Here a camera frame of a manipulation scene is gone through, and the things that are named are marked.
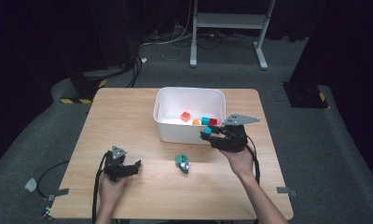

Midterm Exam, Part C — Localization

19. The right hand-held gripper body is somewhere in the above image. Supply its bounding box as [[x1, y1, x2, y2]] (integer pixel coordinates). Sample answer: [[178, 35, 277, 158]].
[[212, 113, 261, 153]]

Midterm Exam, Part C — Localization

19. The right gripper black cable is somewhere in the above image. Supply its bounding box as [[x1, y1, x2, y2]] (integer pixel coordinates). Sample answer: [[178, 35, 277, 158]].
[[244, 136, 261, 224]]

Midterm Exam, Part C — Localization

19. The bundle of black cables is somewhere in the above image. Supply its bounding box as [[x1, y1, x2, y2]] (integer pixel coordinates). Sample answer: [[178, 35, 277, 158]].
[[125, 53, 144, 89]]

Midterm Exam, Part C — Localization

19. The black square stand base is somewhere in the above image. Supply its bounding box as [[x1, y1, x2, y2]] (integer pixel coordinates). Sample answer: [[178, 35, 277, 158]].
[[282, 81, 329, 109]]

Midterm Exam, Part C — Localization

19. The person's right hand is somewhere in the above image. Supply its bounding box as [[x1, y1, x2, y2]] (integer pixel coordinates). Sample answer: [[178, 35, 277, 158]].
[[220, 147, 256, 180]]

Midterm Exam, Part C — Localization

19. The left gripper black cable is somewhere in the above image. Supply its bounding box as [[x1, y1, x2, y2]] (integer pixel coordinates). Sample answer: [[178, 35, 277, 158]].
[[91, 151, 109, 224]]

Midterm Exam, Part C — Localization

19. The white plastic bin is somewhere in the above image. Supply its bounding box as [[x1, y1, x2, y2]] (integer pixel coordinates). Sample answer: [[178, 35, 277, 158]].
[[152, 86, 228, 146]]

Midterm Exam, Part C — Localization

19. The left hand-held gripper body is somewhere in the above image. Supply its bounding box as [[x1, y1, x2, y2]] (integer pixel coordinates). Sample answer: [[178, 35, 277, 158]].
[[103, 145, 128, 182]]

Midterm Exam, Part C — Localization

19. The white floor cable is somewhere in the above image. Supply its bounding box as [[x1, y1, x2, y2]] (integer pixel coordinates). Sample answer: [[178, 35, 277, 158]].
[[140, 24, 195, 62]]

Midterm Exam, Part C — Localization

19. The crumpled white plastic piece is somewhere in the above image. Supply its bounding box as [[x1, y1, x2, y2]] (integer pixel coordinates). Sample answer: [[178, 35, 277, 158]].
[[24, 177, 38, 192]]

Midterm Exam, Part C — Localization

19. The colourful puzzle cube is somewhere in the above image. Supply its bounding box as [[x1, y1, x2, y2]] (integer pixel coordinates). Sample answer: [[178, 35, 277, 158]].
[[40, 206, 55, 222]]

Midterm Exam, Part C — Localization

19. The black base with yellow stripes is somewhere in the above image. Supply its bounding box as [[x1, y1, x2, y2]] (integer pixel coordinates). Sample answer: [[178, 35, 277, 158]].
[[61, 72, 108, 105]]

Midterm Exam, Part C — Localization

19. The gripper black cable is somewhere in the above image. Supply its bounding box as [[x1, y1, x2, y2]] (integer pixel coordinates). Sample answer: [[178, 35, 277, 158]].
[[91, 151, 109, 224], [244, 136, 261, 224]]

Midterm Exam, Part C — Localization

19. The white metal stand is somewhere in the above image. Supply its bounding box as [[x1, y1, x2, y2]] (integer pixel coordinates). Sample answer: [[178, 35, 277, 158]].
[[189, 0, 276, 71]]

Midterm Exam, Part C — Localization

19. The person's left hand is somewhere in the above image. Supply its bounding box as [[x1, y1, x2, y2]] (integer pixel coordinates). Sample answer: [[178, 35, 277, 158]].
[[98, 172, 129, 206]]

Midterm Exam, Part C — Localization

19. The black floor cable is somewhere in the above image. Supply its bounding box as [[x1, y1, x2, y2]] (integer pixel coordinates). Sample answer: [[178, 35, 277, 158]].
[[35, 160, 71, 199]]

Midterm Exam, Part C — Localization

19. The grey tape strip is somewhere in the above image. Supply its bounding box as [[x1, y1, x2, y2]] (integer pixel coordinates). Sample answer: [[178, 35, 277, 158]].
[[276, 186, 298, 198], [47, 188, 70, 202]]

